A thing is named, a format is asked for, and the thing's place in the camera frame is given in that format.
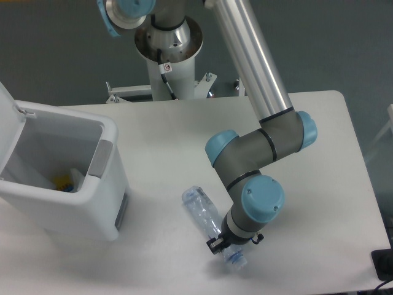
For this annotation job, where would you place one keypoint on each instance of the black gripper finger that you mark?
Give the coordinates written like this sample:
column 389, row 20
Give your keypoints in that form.
column 217, row 245

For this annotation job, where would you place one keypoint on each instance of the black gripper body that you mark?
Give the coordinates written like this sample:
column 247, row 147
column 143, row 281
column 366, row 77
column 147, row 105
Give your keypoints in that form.
column 228, row 240

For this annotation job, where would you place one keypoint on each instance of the crushed clear plastic bottle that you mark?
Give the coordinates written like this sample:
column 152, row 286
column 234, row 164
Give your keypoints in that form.
column 206, row 217

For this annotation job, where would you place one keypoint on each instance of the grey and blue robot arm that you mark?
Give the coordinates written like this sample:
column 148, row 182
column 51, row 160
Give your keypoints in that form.
column 238, row 160

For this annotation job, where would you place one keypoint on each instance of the yellow and blue trash item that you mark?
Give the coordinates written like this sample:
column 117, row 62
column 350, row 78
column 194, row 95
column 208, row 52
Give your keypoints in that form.
column 64, row 183

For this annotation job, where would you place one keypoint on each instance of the white plastic trash can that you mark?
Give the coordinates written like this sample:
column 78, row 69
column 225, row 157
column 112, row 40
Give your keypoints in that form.
column 40, row 142

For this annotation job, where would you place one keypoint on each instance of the black device at table edge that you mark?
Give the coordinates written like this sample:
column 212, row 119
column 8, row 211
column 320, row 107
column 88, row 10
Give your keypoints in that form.
column 382, row 260

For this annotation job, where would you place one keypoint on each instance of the white metal mounting frame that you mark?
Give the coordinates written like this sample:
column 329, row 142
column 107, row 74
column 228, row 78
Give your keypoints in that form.
column 202, row 89

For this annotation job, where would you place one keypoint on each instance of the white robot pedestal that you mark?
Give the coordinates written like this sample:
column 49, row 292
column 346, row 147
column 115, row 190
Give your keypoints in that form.
column 170, row 56

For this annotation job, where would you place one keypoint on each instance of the white frame at right edge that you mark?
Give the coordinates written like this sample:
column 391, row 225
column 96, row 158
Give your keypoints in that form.
column 374, row 146

